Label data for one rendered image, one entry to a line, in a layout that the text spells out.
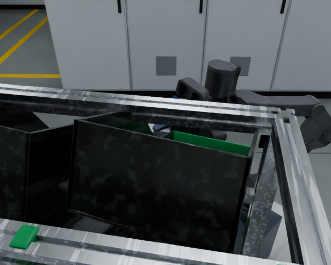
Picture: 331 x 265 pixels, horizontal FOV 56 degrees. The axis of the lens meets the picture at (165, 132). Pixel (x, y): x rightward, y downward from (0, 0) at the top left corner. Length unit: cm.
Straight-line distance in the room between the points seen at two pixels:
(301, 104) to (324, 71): 316
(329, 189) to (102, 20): 259
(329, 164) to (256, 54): 135
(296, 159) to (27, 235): 20
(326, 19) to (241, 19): 84
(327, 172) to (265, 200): 264
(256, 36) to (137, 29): 123
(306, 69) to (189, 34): 136
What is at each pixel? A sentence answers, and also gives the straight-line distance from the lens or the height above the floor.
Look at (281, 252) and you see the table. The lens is 122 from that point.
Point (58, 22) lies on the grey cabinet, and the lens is 353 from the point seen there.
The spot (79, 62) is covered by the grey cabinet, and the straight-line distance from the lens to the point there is 363.
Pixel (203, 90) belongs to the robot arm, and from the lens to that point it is 57.
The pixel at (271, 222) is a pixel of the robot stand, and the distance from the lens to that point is 102.
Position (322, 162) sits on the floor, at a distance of 310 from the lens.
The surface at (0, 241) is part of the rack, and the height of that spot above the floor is 166.
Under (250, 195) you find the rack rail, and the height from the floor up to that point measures 155.
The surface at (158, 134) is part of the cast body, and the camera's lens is 57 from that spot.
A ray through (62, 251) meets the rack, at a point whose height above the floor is 166.
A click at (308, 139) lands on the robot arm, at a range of 87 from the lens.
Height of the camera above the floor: 182
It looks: 35 degrees down
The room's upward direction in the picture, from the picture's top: straight up
